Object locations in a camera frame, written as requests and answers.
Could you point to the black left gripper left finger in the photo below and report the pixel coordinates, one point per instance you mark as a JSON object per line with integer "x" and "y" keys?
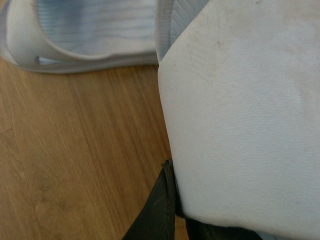
{"x": 157, "y": 219}

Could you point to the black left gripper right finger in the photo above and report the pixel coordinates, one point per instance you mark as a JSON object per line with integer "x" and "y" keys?
{"x": 197, "y": 230}

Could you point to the light blue rubber slipper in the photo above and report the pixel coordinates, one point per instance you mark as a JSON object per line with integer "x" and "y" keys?
{"x": 76, "y": 36}
{"x": 239, "y": 83}

